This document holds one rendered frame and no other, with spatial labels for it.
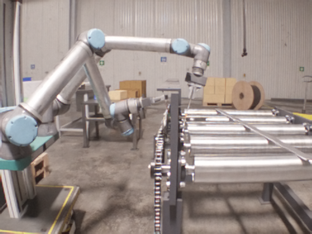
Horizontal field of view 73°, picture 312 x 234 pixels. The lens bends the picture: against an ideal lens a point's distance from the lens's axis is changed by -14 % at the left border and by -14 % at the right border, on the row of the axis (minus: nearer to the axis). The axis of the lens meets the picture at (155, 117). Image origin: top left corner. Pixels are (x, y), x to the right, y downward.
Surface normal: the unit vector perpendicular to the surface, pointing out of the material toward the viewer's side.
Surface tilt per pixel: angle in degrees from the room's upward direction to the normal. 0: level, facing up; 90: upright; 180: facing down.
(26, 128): 93
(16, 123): 93
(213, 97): 90
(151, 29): 90
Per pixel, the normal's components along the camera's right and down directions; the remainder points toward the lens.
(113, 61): -0.08, 0.18
